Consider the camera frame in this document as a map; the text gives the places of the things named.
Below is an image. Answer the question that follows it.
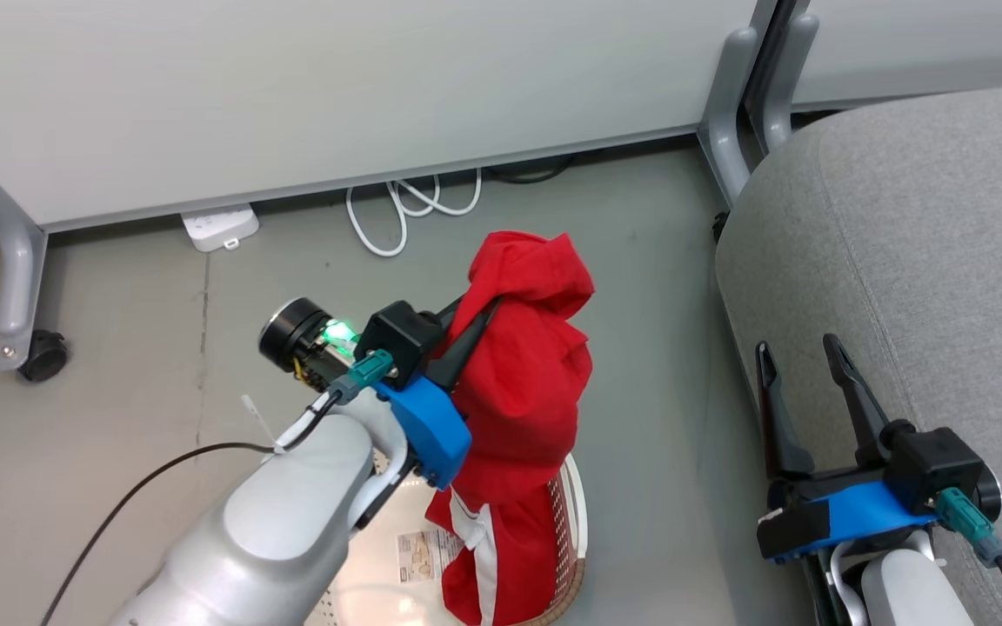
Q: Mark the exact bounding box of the red clothing with white stripes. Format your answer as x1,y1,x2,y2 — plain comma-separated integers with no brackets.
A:
424,230,596,626

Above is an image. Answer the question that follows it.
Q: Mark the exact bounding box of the white power strip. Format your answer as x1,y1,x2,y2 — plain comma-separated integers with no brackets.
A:
181,204,260,253

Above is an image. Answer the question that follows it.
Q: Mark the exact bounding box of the wide white partition panel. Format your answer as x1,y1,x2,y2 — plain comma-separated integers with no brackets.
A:
0,0,778,234

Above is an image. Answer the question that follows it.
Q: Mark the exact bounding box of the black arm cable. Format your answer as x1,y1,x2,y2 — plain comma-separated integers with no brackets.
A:
936,487,1002,626
40,350,395,626

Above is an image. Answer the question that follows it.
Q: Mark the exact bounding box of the black caster wheel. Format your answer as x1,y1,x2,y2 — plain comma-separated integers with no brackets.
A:
18,330,70,383

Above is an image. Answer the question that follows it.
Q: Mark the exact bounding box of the paper label sticker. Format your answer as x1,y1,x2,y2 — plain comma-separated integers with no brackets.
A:
397,529,467,583

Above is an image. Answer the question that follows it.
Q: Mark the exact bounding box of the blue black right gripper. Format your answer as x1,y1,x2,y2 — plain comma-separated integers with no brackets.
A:
755,333,937,564

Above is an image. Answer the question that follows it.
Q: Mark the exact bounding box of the grey fabric sofa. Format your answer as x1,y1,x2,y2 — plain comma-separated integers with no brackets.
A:
714,83,1002,626

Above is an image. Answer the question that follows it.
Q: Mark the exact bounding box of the black floor cable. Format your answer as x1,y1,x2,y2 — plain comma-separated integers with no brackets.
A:
485,155,578,185

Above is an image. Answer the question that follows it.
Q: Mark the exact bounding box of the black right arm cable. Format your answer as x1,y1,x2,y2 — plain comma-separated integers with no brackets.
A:
936,487,1002,626

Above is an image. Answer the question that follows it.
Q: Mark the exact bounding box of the cream perforated laundry basket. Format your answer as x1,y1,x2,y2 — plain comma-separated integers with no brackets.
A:
305,452,589,626

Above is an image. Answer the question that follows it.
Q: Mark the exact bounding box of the narrow white partition panel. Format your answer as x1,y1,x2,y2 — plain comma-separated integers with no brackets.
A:
792,0,1002,112

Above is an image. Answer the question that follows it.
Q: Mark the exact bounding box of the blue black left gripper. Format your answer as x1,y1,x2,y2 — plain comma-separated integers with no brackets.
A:
259,296,502,490

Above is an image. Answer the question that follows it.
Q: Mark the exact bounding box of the white cable tie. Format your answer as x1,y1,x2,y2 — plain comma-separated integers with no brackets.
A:
240,394,286,455

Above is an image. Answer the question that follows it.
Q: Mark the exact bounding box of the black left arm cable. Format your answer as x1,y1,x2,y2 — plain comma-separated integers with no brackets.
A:
40,350,395,626

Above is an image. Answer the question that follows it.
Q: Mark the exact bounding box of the white coiled power cable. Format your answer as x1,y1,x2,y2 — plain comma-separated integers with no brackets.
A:
345,168,484,258

